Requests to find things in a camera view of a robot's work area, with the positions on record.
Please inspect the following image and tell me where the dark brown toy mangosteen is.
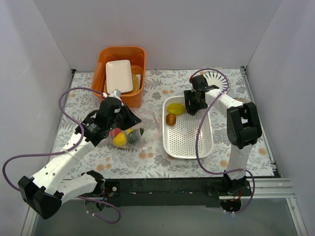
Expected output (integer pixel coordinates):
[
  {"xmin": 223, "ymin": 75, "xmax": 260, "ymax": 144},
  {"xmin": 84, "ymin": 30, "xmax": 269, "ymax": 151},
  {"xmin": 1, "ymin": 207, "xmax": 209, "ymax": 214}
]
[{"xmin": 190, "ymin": 99, "xmax": 207, "ymax": 111}]

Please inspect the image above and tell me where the red toy apple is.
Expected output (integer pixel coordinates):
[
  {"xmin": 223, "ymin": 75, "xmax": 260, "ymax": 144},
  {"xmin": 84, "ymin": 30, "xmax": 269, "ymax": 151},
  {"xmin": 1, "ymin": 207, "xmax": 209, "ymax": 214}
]
[{"xmin": 109, "ymin": 128, "xmax": 121, "ymax": 139}]

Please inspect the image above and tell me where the clear zip top bag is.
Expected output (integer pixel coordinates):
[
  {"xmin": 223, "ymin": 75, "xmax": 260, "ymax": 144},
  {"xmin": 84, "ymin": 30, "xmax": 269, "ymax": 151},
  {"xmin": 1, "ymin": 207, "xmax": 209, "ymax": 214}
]
[{"xmin": 105, "ymin": 110, "xmax": 161, "ymax": 150}]

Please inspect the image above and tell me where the green toy avocado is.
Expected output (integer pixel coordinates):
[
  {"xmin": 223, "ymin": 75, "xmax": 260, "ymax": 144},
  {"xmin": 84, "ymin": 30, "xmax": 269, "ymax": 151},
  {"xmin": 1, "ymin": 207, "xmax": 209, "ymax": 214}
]
[{"xmin": 127, "ymin": 130, "xmax": 139, "ymax": 145}]

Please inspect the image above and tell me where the yellow toy mango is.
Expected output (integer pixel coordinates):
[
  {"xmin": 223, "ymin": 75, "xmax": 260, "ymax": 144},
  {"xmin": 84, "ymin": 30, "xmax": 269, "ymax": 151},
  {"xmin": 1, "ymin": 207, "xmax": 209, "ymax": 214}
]
[{"xmin": 113, "ymin": 132, "xmax": 127, "ymax": 147}]

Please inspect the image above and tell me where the brown toy kiwi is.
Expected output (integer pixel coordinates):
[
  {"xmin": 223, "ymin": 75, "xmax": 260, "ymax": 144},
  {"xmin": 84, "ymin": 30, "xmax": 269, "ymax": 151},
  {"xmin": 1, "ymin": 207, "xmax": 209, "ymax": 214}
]
[{"xmin": 165, "ymin": 113, "xmax": 176, "ymax": 126}]

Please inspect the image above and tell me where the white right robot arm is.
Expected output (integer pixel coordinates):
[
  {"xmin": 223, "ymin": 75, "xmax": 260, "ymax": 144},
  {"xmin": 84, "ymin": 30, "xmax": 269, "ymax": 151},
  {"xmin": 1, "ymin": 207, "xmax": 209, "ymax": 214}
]
[{"xmin": 184, "ymin": 75, "xmax": 262, "ymax": 196}]

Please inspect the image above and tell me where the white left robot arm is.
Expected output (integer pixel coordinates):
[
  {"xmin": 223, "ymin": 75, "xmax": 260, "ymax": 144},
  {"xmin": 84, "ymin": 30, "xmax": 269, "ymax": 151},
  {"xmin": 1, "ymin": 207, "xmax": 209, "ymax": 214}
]
[{"xmin": 18, "ymin": 97, "xmax": 141, "ymax": 219}]

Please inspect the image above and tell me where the blue striped round plate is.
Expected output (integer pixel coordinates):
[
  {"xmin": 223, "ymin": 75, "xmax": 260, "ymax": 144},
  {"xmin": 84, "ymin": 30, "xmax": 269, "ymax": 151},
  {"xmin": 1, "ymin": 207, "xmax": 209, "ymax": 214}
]
[{"xmin": 202, "ymin": 71, "xmax": 231, "ymax": 93}]

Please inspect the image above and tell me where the white perforated plastic basket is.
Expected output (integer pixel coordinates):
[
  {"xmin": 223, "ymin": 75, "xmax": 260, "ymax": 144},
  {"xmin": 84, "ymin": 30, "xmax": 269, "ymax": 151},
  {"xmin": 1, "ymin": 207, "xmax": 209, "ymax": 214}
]
[{"xmin": 162, "ymin": 96, "xmax": 214, "ymax": 159}]

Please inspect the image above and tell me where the yellow woven tray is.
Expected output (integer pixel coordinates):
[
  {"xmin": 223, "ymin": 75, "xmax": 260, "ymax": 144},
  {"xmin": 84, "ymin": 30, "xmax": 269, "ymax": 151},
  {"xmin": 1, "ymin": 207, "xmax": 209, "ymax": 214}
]
[{"xmin": 104, "ymin": 74, "xmax": 140, "ymax": 95}]

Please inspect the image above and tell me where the speckled round coaster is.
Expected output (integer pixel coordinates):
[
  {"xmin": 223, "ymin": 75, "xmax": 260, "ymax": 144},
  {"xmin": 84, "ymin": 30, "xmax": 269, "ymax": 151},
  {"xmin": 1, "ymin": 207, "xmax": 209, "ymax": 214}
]
[{"xmin": 235, "ymin": 98, "xmax": 250, "ymax": 103}]

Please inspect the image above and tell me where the white rectangular plate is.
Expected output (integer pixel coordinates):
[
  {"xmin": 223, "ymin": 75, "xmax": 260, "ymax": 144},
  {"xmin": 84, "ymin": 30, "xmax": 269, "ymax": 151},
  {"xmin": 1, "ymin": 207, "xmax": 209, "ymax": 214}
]
[{"xmin": 105, "ymin": 59, "xmax": 132, "ymax": 81}]

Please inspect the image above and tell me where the orange plastic bin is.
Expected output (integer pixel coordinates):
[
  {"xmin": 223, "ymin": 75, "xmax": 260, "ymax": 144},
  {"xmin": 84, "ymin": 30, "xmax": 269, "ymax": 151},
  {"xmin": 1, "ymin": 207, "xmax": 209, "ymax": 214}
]
[{"xmin": 91, "ymin": 46, "xmax": 146, "ymax": 108}]

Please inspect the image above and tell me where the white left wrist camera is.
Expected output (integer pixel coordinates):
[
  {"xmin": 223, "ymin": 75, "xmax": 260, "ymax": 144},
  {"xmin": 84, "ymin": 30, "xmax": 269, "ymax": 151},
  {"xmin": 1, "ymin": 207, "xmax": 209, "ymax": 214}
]
[{"xmin": 102, "ymin": 89, "xmax": 121, "ymax": 99}]

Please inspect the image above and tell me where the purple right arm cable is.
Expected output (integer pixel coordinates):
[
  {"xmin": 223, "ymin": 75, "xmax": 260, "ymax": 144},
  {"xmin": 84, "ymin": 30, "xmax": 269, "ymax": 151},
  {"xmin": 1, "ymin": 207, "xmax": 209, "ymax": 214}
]
[{"xmin": 189, "ymin": 68, "xmax": 254, "ymax": 213}]

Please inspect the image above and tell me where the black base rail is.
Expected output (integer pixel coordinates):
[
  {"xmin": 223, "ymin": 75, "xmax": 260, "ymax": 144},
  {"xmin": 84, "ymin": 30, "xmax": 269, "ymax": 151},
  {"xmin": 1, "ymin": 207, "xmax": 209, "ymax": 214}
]
[{"xmin": 104, "ymin": 177, "xmax": 252, "ymax": 207}]

